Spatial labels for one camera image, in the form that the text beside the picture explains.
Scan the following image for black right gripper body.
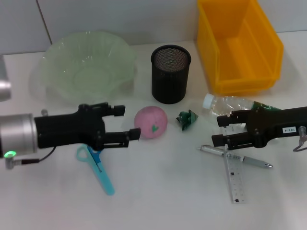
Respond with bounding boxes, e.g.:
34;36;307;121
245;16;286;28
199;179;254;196
247;106;307;148

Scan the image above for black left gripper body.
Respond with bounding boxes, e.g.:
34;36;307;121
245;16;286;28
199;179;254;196
35;103;107;151

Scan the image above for clear green-label water bottle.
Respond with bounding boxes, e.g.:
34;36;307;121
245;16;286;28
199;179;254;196
202;93;283;127

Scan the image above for pink peach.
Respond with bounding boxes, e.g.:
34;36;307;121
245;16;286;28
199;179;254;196
134;106;168;139

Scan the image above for green plastic wrapper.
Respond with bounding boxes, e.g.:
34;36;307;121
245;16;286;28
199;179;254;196
176;109;199;132

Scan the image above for silver clear pen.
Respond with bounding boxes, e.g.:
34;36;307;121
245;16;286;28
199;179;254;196
196;144;273;170

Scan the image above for clear plastic ruler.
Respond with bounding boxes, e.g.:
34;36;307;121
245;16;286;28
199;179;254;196
220;126;249;204

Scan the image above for blue teal scissors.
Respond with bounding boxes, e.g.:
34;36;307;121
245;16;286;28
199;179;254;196
76;143;115;196

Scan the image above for green glass fruit plate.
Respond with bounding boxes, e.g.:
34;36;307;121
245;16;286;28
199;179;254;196
30;30;139;106

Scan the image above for black mesh pen cup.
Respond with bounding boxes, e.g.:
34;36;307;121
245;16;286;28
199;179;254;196
151;45;192;104

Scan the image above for yellow plastic bin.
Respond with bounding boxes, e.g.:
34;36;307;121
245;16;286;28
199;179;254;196
197;0;284;96

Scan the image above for grey right arm cable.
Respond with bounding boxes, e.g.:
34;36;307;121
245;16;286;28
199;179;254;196
293;126;307;152

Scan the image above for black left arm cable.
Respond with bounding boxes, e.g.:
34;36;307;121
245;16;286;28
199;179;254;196
6;147;57;170

